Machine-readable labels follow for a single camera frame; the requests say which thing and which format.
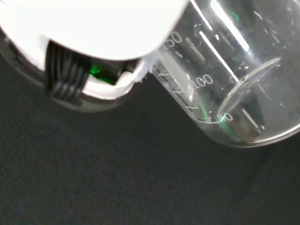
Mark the black bench cloth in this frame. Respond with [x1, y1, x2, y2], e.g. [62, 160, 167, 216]
[0, 30, 300, 225]

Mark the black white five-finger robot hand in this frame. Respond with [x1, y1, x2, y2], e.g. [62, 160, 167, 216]
[0, 0, 188, 113]

